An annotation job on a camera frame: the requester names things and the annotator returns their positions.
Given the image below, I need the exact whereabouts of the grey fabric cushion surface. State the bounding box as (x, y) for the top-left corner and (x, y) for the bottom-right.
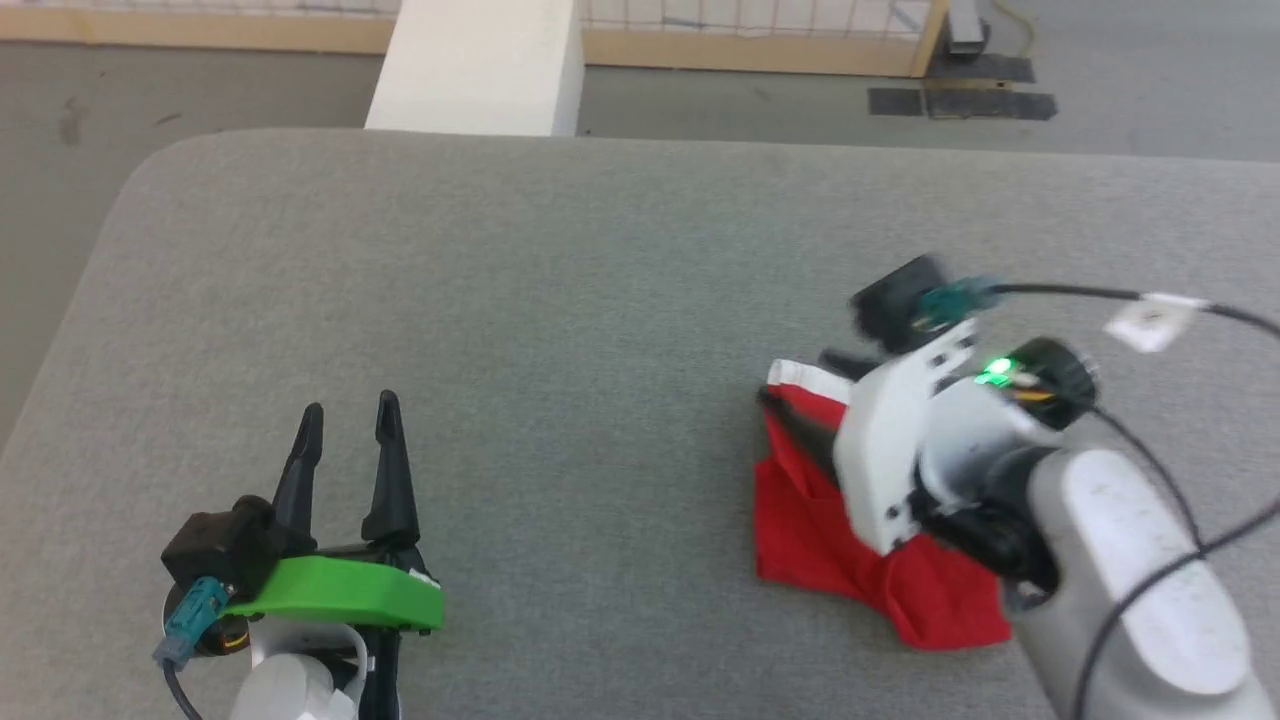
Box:
(0, 128), (1280, 720)

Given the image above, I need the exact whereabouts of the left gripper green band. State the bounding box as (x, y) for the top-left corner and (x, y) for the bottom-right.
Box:
(225, 390), (446, 720)

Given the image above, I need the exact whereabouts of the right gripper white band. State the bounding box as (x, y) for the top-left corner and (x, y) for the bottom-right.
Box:
(757, 320), (1066, 557)

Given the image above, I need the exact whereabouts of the right camera cable teal plug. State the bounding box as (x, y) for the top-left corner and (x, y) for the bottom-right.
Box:
(915, 277), (1280, 337)

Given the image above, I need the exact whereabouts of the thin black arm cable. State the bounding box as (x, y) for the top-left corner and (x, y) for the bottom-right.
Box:
(1070, 400), (1280, 720)

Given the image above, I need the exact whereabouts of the yellow cable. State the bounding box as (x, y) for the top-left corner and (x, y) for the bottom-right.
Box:
(990, 0), (1037, 57)

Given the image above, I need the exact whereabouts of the grey metal box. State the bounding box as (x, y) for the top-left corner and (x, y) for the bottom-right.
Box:
(945, 0), (993, 57)

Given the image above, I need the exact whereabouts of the camera cable teal plug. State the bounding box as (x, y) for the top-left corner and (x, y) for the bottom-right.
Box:
(915, 277), (1280, 337)
(152, 577), (233, 720)

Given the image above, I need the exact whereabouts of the wooden fence frame with net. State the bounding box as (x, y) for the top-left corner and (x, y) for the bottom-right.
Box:
(0, 0), (951, 79)

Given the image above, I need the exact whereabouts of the white square pillar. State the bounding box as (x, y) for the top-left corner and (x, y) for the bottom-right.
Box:
(365, 0), (586, 138)

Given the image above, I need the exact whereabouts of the white cable label tag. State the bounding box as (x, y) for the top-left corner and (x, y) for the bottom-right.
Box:
(1103, 292), (1211, 354)

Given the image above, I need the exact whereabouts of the large black floor mat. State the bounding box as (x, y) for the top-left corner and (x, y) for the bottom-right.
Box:
(867, 87), (1059, 122)

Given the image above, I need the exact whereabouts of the left camera cable teal plug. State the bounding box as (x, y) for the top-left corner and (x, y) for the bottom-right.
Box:
(152, 577), (233, 720)

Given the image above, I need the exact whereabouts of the red garment with white trim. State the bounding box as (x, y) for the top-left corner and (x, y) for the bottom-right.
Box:
(752, 358), (1013, 653)

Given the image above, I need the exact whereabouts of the small black floor mat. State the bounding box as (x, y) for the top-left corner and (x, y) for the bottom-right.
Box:
(925, 54), (1037, 87)

